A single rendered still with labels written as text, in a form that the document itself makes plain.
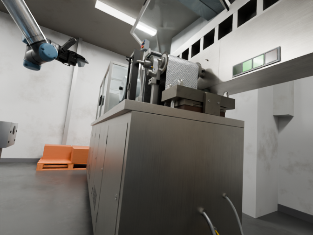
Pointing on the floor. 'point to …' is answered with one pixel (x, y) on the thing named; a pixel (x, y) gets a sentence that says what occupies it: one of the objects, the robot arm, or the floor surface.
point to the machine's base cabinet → (164, 176)
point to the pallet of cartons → (63, 157)
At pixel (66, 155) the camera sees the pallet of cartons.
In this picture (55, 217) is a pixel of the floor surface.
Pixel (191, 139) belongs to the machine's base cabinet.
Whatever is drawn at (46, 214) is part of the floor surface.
